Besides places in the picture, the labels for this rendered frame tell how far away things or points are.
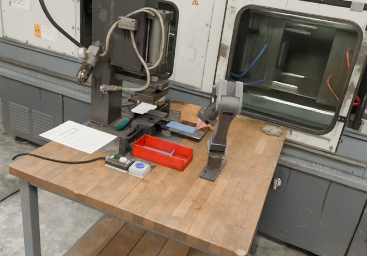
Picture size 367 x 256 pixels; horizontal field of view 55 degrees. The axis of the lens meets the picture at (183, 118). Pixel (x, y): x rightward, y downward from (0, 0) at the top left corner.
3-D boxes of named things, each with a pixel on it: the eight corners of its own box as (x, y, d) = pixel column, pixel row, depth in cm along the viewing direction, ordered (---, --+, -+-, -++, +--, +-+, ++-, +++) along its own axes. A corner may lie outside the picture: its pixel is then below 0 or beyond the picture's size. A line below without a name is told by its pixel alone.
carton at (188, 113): (221, 134, 194) (223, 121, 190) (179, 122, 201) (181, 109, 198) (227, 125, 205) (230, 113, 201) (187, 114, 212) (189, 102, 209)
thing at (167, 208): (205, 417, 148) (246, 255, 112) (21, 319, 178) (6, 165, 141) (257, 245, 245) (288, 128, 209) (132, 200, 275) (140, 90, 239)
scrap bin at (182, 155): (182, 172, 152) (183, 160, 150) (131, 155, 160) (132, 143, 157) (191, 160, 163) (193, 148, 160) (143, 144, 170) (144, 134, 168)
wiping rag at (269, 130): (258, 134, 199) (281, 138, 195) (259, 130, 198) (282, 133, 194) (262, 125, 211) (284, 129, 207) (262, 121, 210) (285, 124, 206)
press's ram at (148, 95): (153, 110, 166) (159, 47, 154) (106, 97, 173) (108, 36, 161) (169, 99, 181) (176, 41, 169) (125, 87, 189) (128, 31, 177)
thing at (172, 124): (195, 135, 168) (196, 129, 167) (165, 126, 172) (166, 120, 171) (200, 129, 174) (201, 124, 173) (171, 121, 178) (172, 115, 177)
